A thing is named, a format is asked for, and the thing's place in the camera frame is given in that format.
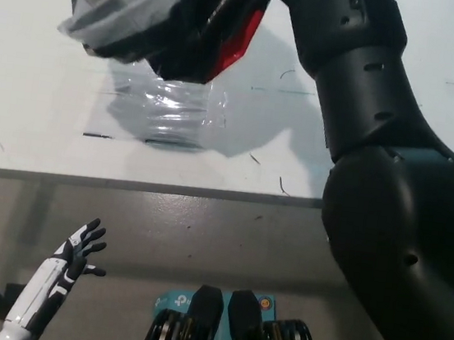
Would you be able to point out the grey and black plastic bag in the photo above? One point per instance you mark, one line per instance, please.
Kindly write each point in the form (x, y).
(178, 27)

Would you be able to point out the teal cardboard box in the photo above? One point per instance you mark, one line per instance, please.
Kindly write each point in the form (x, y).
(165, 299)

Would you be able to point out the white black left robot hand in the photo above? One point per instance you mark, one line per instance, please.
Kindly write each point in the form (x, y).
(62, 266)

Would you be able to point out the clear tape patch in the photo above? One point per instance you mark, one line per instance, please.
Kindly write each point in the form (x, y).
(184, 111)

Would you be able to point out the short black tape strip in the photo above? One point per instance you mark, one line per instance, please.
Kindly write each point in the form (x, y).
(98, 135)

